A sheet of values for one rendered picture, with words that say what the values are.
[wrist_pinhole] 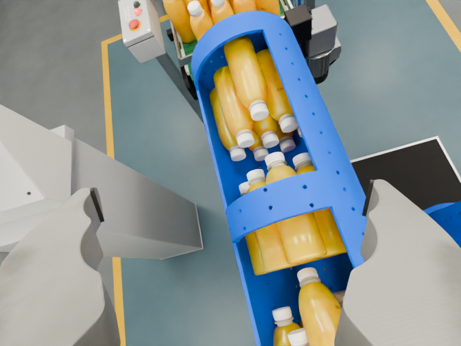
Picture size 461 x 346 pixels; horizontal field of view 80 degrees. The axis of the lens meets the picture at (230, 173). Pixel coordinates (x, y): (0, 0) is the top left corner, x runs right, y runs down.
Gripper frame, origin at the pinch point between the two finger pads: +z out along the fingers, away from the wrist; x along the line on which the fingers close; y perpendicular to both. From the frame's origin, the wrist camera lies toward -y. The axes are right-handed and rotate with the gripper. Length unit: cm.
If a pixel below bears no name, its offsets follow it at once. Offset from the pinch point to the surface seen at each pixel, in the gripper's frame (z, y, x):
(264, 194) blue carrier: 29.5, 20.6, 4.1
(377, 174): 119, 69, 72
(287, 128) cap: 49, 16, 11
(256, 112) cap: 47.2, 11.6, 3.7
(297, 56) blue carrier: 55, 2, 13
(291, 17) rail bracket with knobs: 89, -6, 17
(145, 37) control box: 86, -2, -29
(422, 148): 125, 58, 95
